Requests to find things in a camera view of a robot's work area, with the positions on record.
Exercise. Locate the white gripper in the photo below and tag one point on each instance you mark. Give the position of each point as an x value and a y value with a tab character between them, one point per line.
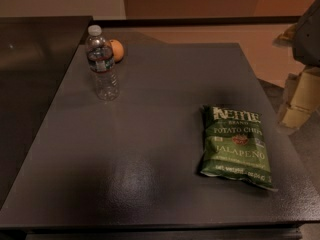
309	40

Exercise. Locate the clear plastic water bottle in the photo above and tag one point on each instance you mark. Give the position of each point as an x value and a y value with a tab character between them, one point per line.
101	62

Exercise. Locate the orange fruit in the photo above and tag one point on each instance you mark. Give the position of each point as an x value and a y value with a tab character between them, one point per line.
118	50

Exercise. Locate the green jalapeno chips bag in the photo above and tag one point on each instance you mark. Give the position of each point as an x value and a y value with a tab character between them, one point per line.
234	147

